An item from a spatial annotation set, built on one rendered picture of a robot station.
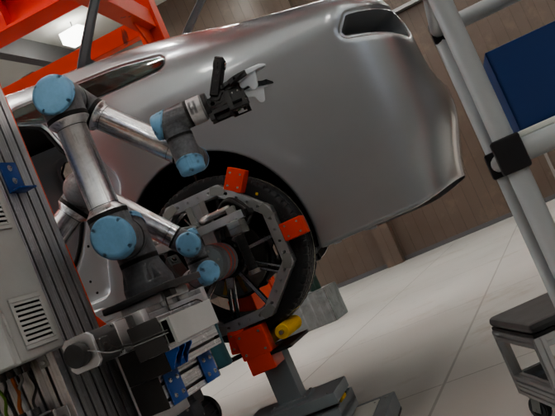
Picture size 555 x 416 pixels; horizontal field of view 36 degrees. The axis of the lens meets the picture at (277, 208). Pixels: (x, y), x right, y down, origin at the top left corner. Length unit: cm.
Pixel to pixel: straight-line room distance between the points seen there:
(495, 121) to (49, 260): 154
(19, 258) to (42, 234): 22
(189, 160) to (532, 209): 137
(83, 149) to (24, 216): 24
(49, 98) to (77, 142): 14
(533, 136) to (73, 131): 154
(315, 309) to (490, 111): 822
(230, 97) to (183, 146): 18
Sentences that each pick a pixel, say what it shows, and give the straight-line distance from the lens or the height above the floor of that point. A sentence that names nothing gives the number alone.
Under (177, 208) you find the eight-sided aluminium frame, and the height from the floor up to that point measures 110.
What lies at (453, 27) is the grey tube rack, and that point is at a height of 91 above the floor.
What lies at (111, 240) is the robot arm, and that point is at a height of 97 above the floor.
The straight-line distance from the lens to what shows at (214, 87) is 232.
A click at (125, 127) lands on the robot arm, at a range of 247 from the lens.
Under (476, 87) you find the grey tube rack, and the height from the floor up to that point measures 83.
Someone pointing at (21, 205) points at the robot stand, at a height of 116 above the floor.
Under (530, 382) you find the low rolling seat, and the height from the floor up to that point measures 15.
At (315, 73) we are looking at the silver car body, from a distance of 338.
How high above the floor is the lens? 72
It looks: 4 degrees up
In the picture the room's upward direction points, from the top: 23 degrees counter-clockwise
